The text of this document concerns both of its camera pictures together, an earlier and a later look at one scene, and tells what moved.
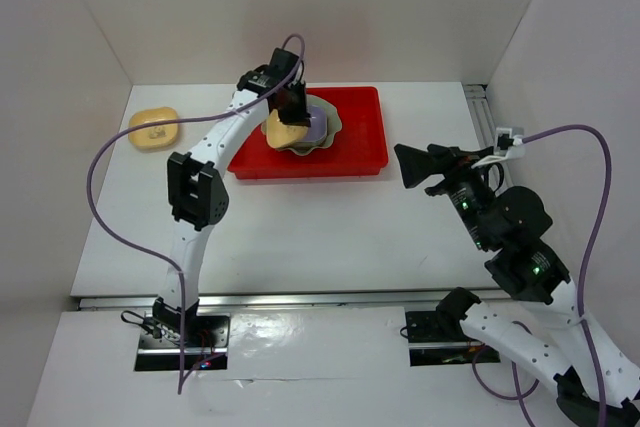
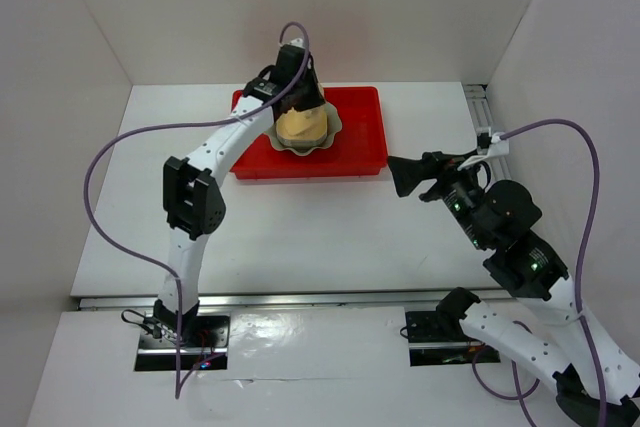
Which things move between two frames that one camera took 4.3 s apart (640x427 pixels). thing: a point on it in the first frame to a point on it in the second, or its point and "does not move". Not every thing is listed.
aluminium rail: (304, 301) does not move
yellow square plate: (159, 136) to (302, 125)
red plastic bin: (361, 148) does not move
